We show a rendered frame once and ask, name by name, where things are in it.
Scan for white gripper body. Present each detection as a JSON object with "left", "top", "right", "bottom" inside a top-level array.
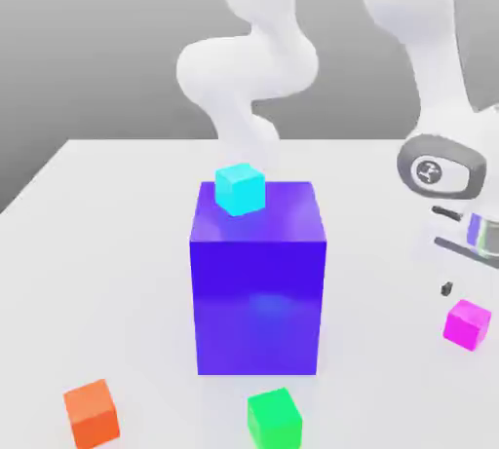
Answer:
[{"left": 425, "top": 229, "right": 499, "bottom": 285}]

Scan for small magenta cube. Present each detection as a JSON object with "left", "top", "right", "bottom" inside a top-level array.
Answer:
[{"left": 442, "top": 299, "right": 492, "bottom": 352}]

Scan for small green cube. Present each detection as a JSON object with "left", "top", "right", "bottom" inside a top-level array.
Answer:
[{"left": 247, "top": 387, "right": 304, "bottom": 449}]

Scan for small cyan cube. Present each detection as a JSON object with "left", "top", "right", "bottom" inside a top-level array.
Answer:
[{"left": 214, "top": 163, "right": 267, "bottom": 218}]

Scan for small orange cube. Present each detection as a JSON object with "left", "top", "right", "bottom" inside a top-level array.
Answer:
[{"left": 62, "top": 378, "right": 121, "bottom": 449}]

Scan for large blue box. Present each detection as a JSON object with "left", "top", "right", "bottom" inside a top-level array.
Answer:
[{"left": 189, "top": 180, "right": 327, "bottom": 377}]

